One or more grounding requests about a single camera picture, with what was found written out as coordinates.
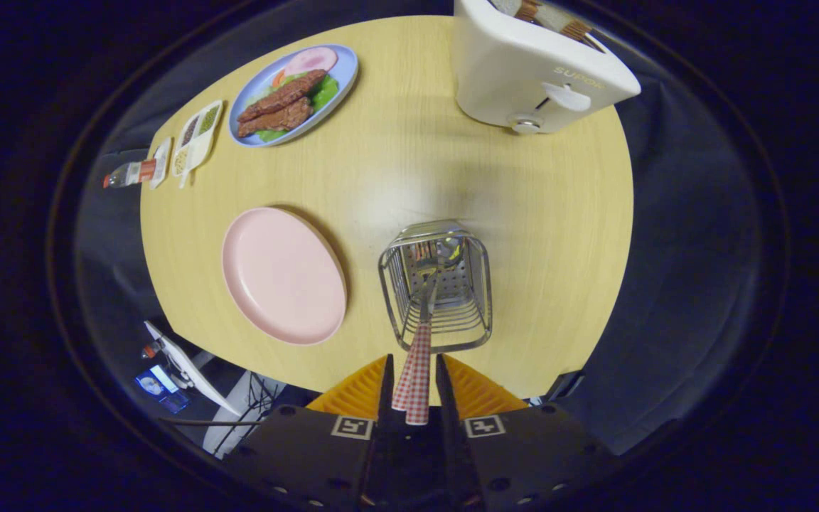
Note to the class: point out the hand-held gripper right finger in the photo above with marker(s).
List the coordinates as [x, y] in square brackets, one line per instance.
[443, 391]

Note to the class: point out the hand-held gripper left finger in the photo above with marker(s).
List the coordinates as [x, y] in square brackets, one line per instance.
[385, 391]

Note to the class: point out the black tripod stand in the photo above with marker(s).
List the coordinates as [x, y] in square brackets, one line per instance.
[260, 398]

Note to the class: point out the pink round plate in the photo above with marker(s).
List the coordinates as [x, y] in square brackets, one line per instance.
[281, 277]

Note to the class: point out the white flat device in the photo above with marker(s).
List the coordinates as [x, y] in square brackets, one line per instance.
[189, 370]

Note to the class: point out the blue lit screen device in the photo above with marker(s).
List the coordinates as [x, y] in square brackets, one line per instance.
[161, 387]

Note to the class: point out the brown meat slice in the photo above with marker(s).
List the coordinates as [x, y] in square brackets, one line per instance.
[278, 119]
[285, 94]

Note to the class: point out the green lettuce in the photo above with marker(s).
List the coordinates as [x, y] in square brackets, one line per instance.
[325, 91]

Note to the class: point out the white divided seasoning dish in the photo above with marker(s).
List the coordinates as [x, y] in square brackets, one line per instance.
[196, 142]

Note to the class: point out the small white square tray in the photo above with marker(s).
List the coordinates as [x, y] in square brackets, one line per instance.
[161, 162]

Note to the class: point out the blue oval plate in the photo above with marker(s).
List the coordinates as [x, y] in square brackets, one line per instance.
[345, 71]

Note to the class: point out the white toaster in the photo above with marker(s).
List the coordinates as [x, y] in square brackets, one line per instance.
[516, 71]

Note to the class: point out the orange vegetable slice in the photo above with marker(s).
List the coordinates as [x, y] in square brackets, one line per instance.
[278, 78]

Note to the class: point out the clear bottle with red label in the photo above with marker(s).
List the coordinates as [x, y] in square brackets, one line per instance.
[129, 174]

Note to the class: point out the pink ham slice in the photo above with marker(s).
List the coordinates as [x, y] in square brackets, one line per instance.
[313, 60]

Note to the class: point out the toast slice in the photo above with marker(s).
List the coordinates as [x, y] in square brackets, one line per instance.
[527, 10]
[573, 28]

